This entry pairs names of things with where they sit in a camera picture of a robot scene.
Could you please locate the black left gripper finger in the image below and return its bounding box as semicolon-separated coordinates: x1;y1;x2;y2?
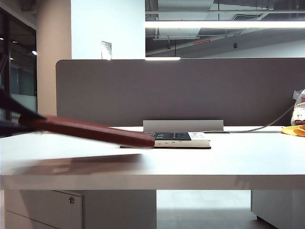
0;88;47;120
0;120;35;138

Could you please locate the red leather book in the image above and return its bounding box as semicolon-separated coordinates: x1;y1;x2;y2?
18;114;156;149

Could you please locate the black book with white pages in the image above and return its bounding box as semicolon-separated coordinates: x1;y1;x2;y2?
120;131;212;149

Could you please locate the white drawer cabinet with lock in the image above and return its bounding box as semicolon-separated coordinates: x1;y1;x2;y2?
4;190;157;229

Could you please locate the short ceiling light strip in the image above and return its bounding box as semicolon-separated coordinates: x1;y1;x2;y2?
145;56;181;61

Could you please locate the grey desk partition screen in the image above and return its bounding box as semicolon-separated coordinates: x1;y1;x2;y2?
55;58;305;127

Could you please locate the ceiling air vent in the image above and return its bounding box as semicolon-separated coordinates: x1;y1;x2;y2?
232;13;263;21

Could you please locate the yellow cloth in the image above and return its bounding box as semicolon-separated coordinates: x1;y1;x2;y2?
280;124;305;137

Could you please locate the clear plastic snack bag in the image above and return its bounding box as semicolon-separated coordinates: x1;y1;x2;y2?
290;88;305;126

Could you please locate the glass wall with dark frame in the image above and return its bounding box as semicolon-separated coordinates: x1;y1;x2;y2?
0;7;38;138

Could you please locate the silver wall plate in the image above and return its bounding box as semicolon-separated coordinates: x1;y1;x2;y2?
101;41;112;60

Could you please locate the grey cable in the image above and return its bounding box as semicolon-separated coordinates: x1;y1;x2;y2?
203;104;295;134

